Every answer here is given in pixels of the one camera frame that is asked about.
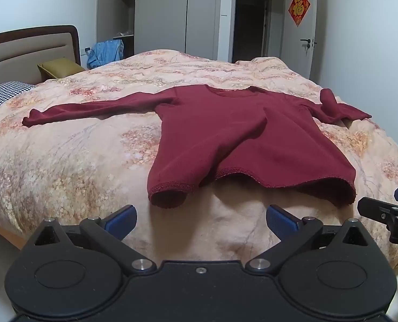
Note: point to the olive yellow pillow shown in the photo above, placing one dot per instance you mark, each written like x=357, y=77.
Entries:
x=60, y=68

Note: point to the red diamond door decoration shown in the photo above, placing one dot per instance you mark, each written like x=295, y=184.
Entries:
x=299, y=7

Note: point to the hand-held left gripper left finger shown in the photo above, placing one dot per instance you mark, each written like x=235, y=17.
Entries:
x=120, y=222

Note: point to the white door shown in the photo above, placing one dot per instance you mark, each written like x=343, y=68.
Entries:
x=301, y=58

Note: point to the grey wardrobe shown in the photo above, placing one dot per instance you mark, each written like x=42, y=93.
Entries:
x=162, y=13

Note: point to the blue garment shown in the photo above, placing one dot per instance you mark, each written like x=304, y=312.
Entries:
x=106, y=53

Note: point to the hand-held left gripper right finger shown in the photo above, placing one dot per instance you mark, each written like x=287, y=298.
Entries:
x=282, y=222

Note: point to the houndstooth pillow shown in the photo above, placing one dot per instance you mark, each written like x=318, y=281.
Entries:
x=4, y=93

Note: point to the dark red sweater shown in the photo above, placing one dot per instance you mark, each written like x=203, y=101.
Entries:
x=239, y=134

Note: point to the floral beige blanket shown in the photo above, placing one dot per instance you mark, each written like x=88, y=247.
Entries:
x=68, y=161

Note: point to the padded bed headboard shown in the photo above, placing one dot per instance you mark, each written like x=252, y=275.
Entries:
x=24, y=52

